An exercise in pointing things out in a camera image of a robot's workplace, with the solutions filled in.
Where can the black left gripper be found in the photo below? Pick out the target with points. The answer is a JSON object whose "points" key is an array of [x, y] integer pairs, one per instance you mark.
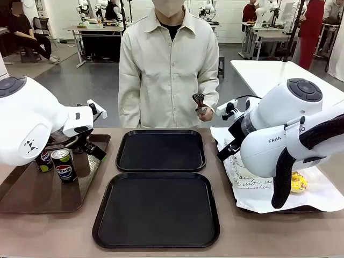
{"points": [[70, 141]]}

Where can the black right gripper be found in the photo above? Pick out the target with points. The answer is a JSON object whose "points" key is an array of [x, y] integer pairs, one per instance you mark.
{"points": [[235, 133]]}

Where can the black Pepsi can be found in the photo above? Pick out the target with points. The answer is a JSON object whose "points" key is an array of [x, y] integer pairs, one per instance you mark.
{"points": [[64, 169], [44, 161]]}

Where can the metal serving tongs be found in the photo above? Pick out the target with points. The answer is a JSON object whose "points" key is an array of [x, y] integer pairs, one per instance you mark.
{"points": [[199, 100]]}

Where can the person's left forearm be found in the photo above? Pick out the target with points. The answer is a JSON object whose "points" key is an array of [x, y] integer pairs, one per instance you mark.
{"points": [[211, 94]]}

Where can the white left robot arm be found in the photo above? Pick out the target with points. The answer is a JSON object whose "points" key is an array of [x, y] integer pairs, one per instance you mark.
{"points": [[27, 121]]}

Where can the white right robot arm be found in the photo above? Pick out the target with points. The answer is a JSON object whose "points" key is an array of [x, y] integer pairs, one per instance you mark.
{"points": [[268, 107]]}

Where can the person's right forearm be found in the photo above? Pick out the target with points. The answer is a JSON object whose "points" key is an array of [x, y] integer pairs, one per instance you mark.
{"points": [[129, 107]]}

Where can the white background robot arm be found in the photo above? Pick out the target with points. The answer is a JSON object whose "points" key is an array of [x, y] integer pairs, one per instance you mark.
{"points": [[82, 10], [208, 9], [260, 13]]}

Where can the person's left hand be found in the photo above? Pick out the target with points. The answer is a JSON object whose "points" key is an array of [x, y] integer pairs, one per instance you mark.
{"points": [[207, 114]]}

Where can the brown plastic tray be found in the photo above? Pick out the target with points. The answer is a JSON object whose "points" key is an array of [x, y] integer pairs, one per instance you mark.
{"points": [[40, 193]]}

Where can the yellow sprinkled donut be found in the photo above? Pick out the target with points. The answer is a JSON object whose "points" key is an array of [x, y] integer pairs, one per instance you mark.
{"points": [[299, 182]]}

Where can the white side table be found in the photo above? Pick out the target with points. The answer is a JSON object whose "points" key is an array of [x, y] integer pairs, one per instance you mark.
{"points": [[255, 75]]}

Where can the black stool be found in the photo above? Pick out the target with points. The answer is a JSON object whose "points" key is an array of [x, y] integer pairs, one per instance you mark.
{"points": [[221, 67]]}

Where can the white paper sheet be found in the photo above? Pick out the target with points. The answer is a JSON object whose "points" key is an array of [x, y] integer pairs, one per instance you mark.
{"points": [[317, 193]]}

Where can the person in cream shirt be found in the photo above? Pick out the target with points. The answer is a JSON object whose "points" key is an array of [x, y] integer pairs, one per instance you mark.
{"points": [[166, 67]]}

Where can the grey background work table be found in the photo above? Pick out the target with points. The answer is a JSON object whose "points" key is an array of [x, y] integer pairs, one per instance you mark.
{"points": [[94, 29]]}

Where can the white background work table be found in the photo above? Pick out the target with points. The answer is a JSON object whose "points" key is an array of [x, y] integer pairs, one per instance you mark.
{"points": [[268, 36]]}

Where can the black office chair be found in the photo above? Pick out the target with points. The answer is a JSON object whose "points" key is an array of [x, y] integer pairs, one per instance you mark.
{"points": [[40, 22]]}

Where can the person in black clothes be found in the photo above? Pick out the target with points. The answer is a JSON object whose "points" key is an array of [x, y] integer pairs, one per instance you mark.
{"points": [[24, 27]]}

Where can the black stand pole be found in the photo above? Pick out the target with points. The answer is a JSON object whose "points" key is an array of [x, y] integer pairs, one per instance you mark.
{"points": [[295, 29]]}

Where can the person in red sweater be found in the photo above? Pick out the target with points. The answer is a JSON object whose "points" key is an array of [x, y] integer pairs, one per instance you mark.
{"points": [[249, 13]]}

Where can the person in red dress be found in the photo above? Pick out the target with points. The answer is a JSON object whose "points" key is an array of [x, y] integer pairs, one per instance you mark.
{"points": [[311, 27]]}

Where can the beige face mask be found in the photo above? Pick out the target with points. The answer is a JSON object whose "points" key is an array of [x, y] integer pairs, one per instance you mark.
{"points": [[168, 8]]}

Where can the person in grey top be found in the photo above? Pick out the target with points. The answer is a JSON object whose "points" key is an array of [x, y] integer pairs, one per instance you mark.
{"points": [[333, 10]]}

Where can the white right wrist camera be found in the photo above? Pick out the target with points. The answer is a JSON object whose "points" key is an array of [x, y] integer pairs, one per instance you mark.
{"points": [[227, 107]]}

